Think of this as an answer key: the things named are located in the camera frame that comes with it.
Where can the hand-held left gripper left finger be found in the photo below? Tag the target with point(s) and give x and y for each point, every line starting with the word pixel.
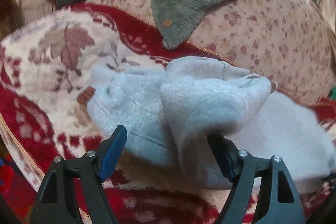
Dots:
pixel 113 153

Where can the red floral blanket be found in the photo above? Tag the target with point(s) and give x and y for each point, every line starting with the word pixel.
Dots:
pixel 52 77

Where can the pink floral quilt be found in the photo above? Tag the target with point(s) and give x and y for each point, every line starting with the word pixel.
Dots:
pixel 262 27

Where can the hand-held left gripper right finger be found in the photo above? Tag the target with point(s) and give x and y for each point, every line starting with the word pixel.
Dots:
pixel 223 158

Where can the light grey fleece pants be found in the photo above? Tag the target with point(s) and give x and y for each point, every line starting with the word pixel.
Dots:
pixel 199 108

